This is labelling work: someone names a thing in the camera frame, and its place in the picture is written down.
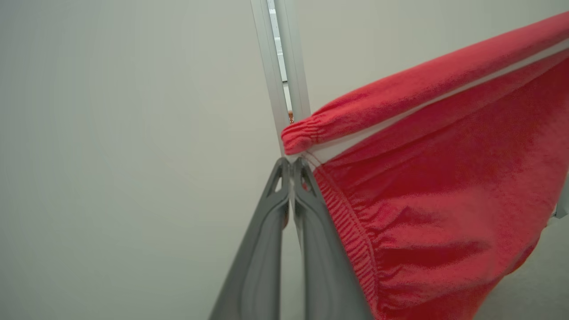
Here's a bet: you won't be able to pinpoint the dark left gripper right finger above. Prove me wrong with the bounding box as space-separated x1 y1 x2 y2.
291 156 374 320

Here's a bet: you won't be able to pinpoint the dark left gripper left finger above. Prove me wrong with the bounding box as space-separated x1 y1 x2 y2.
209 156 292 320

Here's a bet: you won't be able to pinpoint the red shorts with number print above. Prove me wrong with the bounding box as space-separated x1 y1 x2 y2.
281 11 569 320

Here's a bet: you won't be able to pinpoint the grey partition post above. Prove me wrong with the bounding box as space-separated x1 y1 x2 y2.
274 0 312 124
249 0 289 157

